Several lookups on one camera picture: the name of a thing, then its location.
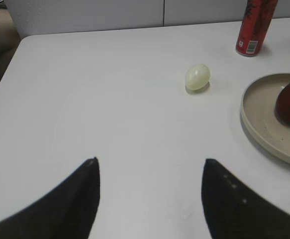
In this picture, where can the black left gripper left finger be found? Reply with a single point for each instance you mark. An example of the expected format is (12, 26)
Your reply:
(66, 212)

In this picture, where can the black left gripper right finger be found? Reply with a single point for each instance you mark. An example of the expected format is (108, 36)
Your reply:
(234, 211)

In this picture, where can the beige ceramic plate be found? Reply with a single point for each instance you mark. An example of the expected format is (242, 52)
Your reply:
(257, 112)

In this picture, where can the pale green egg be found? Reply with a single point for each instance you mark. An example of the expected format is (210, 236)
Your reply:
(197, 76)

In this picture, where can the red drink can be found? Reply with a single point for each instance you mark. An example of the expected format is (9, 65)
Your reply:
(256, 21)

